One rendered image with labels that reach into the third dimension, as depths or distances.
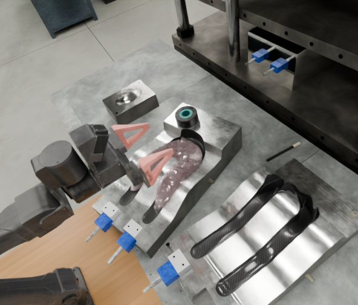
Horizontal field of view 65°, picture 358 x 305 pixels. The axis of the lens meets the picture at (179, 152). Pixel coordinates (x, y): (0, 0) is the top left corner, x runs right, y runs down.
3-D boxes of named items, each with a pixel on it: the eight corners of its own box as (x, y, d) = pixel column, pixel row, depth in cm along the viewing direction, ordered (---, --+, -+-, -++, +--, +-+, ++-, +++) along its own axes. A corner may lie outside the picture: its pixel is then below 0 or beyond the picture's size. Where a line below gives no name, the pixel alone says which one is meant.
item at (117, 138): (140, 108, 61) (101, 130, 58) (156, 126, 56) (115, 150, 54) (148, 130, 66) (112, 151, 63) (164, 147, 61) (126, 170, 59)
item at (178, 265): (150, 303, 70) (144, 298, 66) (141, 285, 73) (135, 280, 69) (193, 271, 73) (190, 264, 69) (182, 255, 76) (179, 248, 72)
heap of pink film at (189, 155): (163, 214, 86) (157, 201, 80) (125, 186, 95) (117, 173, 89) (213, 156, 96) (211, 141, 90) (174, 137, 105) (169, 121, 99)
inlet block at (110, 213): (94, 249, 86) (86, 242, 82) (84, 240, 89) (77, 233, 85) (124, 216, 91) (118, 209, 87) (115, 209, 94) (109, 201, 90)
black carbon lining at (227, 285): (224, 304, 67) (221, 294, 59) (186, 249, 76) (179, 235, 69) (328, 219, 74) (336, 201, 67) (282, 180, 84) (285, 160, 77)
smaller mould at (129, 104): (120, 128, 122) (115, 117, 117) (107, 111, 131) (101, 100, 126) (159, 106, 127) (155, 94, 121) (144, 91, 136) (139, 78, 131)
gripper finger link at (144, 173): (156, 125, 56) (115, 149, 54) (176, 145, 52) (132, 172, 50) (164, 147, 61) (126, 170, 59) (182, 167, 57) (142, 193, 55)
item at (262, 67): (291, 91, 119) (297, 54, 106) (248, 65, 135) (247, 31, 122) (371, 39, 130) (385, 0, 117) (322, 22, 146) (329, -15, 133)
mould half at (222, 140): (150, 259, 84) (139, 245, 75) (98, 213, 97) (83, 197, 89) (242, 147, 103) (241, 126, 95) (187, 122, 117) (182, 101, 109)
